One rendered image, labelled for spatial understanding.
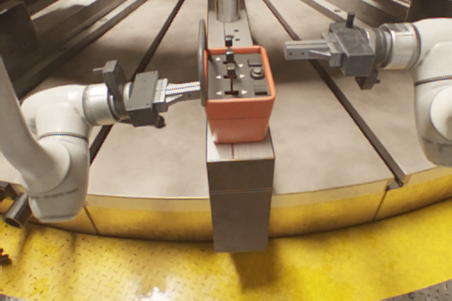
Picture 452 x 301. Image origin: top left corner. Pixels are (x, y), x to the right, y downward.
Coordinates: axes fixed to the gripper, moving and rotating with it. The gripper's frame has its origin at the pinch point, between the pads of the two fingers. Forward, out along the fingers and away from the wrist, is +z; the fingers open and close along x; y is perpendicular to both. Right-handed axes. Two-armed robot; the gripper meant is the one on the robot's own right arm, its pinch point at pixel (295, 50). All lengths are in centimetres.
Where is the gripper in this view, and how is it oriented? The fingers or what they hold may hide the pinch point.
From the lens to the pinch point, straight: 69.9
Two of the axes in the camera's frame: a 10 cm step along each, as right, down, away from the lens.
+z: -10.0, 0.5, -0.1
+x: 0.4, 6.6, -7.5
